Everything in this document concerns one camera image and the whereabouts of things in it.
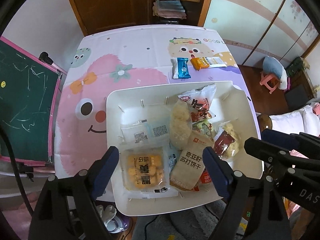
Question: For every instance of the clear bag red snacks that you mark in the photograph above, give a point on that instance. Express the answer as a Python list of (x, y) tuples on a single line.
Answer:
[(226, 141)]

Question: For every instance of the blue cushion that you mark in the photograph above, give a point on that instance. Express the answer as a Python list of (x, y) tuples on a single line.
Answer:
[(272, 66)]

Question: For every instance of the wardrobe sliding doors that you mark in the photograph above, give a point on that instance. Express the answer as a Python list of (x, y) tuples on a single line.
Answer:
[(254, 29)]

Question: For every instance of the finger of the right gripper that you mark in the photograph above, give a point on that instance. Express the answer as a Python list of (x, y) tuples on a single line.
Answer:
[(283, 140), (276, 155)]

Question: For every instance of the pink plastic stool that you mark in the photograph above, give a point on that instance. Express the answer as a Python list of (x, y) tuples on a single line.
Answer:
[(270, 81)]

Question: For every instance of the white storage tray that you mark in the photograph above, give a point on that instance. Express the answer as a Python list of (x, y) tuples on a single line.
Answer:
[(128, 106)]

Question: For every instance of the white pillow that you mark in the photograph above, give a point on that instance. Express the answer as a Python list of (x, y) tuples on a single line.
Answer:
[(301, 120)]

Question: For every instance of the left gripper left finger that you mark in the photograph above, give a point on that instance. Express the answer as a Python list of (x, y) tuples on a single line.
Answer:
[(101, 172)]

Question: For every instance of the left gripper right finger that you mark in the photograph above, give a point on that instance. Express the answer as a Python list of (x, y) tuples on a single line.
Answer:
[(219, 171)]

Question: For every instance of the cartoon printed tablecloth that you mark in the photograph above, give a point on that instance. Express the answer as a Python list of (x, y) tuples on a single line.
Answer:
[(125, 58)]

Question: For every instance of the white sachet packet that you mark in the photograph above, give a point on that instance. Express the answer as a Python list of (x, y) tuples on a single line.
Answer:
[(146, 131)]

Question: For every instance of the orange cookie pack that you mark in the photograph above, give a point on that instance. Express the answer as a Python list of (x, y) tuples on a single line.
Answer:
[(145, 169)]

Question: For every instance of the yellow puff snack bag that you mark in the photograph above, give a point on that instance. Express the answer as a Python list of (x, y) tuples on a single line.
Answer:
[(180, 126)]

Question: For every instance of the folded towels stack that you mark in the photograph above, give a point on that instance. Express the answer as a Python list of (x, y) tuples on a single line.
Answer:
[(169, 9)]

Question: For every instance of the orange oats bar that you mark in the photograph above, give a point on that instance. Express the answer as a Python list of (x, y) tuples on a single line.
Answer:
[(207, 62)]

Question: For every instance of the green chalkboard pink frame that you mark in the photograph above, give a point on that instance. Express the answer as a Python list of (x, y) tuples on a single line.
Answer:
[(29, 91)]

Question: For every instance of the brown cracker packet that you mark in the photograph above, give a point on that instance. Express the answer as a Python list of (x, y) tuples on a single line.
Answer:
[(189, 167)]

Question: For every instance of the brown wooden door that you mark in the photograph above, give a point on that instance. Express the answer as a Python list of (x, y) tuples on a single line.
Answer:
[(95, 16)]

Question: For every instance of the red white chip bag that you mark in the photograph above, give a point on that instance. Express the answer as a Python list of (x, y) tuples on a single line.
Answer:
[(199, 102)]

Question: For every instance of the blue white snack packet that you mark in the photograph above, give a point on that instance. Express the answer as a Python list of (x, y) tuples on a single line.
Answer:
[(180, 68)]

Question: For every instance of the wooden bedpost knob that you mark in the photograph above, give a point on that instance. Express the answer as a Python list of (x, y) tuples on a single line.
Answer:
[(264, 122)]

